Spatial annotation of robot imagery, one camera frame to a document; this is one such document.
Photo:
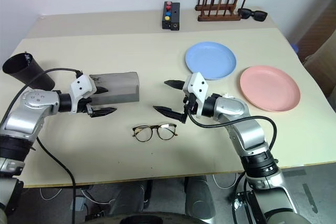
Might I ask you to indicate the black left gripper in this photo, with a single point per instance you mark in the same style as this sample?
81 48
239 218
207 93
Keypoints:
88 106

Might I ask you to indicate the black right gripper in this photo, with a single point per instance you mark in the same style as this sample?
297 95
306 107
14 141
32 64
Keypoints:
190 103

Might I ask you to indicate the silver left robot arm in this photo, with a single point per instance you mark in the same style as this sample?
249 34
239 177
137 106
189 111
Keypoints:
31 100

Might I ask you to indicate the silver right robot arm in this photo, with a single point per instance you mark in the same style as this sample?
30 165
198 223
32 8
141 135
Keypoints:
236 108

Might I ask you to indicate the grey glasses case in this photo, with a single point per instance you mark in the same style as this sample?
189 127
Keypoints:
120 85

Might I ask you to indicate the black plastic cup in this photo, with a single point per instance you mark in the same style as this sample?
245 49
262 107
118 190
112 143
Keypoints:
26 74

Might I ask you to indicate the tortoiseshell round eyeglasses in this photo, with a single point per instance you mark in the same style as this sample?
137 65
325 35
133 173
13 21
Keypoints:
134 129

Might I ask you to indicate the blue plastic plate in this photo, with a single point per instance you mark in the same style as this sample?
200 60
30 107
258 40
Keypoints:
210 58

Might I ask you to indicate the cream table mat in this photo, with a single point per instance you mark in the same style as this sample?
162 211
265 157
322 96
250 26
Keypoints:
131 51

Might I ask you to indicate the black box with coloured buttons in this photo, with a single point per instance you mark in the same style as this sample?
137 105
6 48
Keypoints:
173 16

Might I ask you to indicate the brown wooden dish rack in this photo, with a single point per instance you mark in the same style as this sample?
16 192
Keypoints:
218 17

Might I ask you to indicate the black table leg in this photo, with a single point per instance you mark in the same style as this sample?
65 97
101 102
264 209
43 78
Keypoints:
150 192

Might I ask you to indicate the pink plastic plate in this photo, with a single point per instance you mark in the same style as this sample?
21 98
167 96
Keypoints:
270 87

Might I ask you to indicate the dark rounded shape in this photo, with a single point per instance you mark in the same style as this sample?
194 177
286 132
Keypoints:
131 197
198 197

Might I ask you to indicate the black sunglasses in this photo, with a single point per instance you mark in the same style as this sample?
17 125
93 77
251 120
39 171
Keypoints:
260 15

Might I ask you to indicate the large dark rounded base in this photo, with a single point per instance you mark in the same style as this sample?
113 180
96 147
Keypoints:
157 218

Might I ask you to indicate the small blue plastic object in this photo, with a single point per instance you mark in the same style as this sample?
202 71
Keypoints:
295 48

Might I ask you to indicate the brown cardboard box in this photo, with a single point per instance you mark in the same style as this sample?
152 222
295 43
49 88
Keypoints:
325 64

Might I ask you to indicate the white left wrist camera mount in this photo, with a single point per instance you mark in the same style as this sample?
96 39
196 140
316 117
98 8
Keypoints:
80 87

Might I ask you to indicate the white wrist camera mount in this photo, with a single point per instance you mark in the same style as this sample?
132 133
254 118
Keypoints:
80 87
198 85

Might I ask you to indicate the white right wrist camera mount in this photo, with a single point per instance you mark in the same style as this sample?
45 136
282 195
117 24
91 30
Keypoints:
198 85

